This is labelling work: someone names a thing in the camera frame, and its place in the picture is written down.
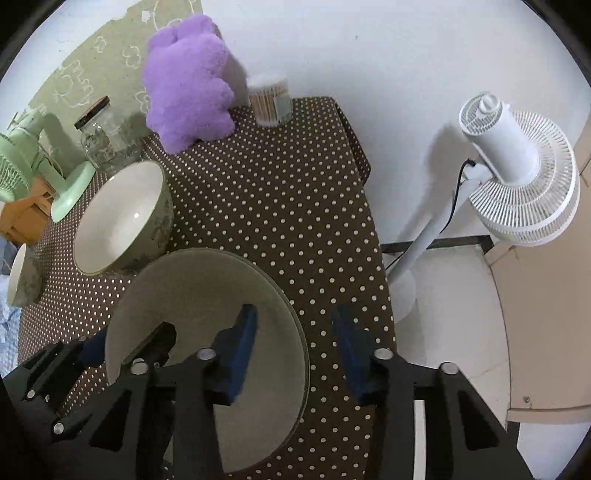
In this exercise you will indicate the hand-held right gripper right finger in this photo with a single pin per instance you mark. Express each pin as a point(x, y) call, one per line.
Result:
point(353, 355)

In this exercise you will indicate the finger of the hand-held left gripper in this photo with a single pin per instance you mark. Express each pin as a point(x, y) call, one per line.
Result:
point(92, 353)
point(154, 341)

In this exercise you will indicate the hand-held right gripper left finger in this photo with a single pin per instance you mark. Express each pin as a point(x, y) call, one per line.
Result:
point(242, 350)

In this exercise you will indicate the small green ceramic bowl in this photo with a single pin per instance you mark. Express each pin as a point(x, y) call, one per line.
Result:
point(25, 277)

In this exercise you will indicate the blue checkered blanket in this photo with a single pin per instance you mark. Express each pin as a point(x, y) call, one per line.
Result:
point(7, 318)

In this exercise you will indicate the green desk fan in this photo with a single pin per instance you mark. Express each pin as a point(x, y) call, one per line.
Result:
point(69, 184)

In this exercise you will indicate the beige door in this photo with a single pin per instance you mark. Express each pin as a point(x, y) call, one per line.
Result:
point(545, 323)

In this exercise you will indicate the glass jar with brown lid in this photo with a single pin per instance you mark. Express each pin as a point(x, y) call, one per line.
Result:
point(104, 138)

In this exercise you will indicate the toothpick container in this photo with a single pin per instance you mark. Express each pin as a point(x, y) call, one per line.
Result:
point(270, 104)

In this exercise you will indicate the white standing fan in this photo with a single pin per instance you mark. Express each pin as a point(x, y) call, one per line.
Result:
point(508, 157)

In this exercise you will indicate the purple plush toy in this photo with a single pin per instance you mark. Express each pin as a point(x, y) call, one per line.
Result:
point(189, 83)

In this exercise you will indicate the green patterned wall sheet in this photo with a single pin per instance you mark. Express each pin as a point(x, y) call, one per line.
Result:
point(92, 69)

